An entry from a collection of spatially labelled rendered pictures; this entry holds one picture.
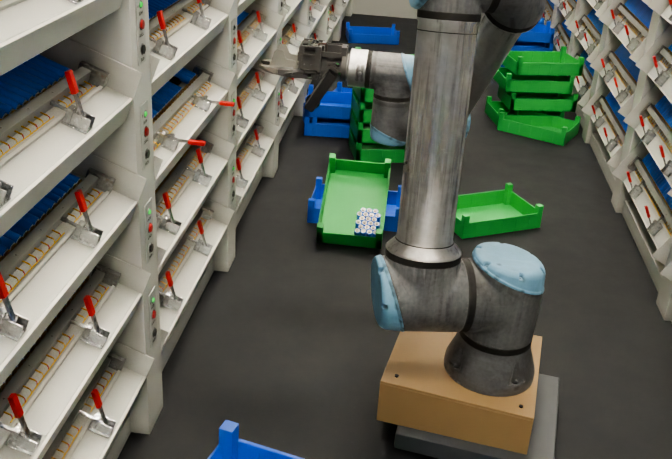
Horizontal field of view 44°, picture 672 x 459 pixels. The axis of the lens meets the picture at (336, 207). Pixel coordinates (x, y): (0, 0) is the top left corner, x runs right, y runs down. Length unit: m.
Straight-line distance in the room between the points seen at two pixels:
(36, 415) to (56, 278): 0.21
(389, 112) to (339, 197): 0.73
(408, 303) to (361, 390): 0.42
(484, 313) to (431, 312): 0.11
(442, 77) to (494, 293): 0.43
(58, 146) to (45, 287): 0.21
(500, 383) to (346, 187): 1.15
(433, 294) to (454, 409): 0.26
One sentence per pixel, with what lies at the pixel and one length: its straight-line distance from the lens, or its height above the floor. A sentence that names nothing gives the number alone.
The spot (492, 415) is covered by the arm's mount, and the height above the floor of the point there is 0.14.
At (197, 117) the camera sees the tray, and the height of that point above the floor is 0.55.
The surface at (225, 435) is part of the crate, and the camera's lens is 1.10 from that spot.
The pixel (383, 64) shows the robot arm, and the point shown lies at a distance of 1.97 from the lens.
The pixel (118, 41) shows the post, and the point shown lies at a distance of 1.46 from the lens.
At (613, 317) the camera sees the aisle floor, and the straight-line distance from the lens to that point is 2.41.
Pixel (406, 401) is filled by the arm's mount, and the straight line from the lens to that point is 1.74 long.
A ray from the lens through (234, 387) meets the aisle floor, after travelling 1.95.
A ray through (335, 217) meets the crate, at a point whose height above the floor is 0.05.
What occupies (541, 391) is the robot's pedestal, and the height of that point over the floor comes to 0.06.
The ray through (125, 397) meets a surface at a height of 0.16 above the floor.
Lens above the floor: 1.19
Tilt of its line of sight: 25 degrees down
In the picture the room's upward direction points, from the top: 4 degrees clockwise
